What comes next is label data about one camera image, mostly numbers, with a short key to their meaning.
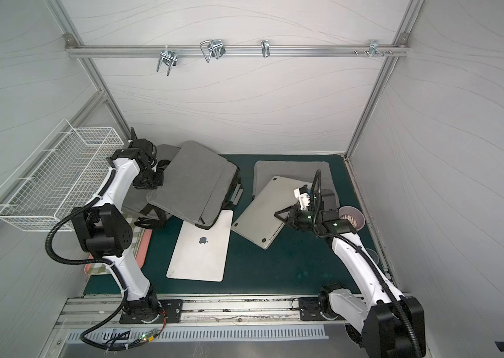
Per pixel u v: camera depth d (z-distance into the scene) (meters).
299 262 0.84
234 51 0.80
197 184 0.98
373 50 0.77
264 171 1.11
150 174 0.79
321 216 0.62
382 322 0.39
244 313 0.74
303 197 0.74
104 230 0.49
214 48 0.77
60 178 0.70
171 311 0.74
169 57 0.79
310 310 0.73
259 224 0.89
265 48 0.78
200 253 0.86
